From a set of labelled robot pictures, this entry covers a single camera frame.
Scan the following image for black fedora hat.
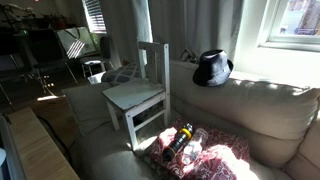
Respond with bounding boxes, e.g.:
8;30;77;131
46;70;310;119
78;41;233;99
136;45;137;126
192;49;234;88

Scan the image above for small white wooden chair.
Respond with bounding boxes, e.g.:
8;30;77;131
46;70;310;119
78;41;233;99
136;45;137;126
102;40;172;151

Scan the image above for dark folding chair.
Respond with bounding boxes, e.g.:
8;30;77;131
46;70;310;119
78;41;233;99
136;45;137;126
23;29;80;94

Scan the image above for grey diamond patterned cushion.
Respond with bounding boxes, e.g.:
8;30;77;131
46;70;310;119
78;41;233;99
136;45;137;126
101;62;142;86

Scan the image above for black yellow flashlight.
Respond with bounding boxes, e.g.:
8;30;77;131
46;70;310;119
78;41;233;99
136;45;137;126
161;122;195;162

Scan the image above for clear plastic water bottle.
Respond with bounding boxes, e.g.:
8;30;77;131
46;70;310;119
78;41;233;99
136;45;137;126
181;127;209;166

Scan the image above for grey curtain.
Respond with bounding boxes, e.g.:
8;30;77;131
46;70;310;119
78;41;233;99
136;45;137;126
99;0;245;69

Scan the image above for round white stool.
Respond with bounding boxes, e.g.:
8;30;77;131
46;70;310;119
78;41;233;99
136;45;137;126
78;55;115;79

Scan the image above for beige square cushion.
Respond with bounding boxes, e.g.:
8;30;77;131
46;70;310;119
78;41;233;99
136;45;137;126
61;82;122;136

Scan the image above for beige fabric sofa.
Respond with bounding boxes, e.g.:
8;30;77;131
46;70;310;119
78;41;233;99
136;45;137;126
68;59;320;180

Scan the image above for red white patterned cloth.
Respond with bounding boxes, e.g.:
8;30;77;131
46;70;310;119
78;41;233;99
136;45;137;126
148;119;252;180

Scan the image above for window blinds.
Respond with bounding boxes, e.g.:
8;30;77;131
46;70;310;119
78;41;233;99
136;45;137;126
81;0;108;35

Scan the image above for light wooden table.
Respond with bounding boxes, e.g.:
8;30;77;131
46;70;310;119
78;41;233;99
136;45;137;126
0;106;81;180

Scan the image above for white window frame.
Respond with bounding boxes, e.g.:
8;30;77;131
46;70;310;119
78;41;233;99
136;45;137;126
257;0;320;53

